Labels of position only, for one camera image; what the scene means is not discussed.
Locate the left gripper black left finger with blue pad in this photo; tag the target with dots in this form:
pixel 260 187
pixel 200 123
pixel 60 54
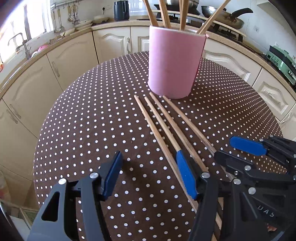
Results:
pixel 56 219

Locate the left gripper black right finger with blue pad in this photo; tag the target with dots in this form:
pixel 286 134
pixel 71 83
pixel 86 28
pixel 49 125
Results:
pixel 205 189

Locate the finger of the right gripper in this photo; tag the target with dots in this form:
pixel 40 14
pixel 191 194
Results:
pixel 274 147
pixel 248 169

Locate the single wooden chopstick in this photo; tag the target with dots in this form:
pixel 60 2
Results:
pixel 147 117

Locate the cream lower kitchen cabinets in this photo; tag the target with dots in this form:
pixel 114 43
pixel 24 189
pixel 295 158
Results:
pixel 28 92

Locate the chrome kitchen faucet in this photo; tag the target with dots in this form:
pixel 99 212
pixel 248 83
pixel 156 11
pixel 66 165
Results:
pixel 27 51

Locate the brown polka dot tablecloth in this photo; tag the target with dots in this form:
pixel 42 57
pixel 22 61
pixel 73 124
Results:
pixel 97 115

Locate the green countertop appliance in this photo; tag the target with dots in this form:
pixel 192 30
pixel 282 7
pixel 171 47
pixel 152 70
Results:
pixel 281 60

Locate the dark frying pan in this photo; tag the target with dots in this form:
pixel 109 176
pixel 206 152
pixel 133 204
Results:
pixel 230 19

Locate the pink cylindrical utensil holder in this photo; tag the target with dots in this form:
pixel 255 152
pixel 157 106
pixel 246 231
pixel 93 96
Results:
pixel 174 58

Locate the black gas stove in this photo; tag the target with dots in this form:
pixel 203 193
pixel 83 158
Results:
pixel 197 19

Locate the stacked white bowls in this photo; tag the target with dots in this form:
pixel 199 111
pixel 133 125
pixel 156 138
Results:
pixel 83 24

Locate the hanging utensil rack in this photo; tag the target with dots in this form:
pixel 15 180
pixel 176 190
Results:
pixel 62 14

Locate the black electric kettle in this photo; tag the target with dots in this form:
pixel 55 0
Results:
pixel 121 11

